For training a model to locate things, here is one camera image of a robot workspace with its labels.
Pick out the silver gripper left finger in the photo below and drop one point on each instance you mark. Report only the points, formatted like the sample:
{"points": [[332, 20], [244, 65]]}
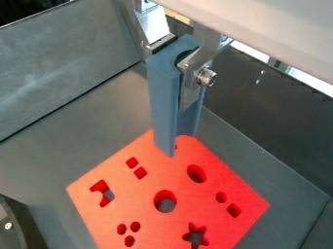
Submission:
{"points": [[156, 35]]}

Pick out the red shape sorter board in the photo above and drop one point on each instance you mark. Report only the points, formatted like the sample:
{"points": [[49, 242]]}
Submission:
{"points": [[145, 201]]}

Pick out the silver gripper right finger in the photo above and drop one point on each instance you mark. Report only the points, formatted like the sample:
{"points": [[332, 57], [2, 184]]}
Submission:
{"points": [[196, 65]]}

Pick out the black curved holder stand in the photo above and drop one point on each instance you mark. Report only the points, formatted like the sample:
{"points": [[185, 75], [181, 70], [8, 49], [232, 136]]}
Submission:
{"points": [[19, 232]]}

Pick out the blue arch block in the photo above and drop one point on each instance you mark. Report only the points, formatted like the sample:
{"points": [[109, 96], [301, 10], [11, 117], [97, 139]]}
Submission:
{"points": [[170, 121]]}

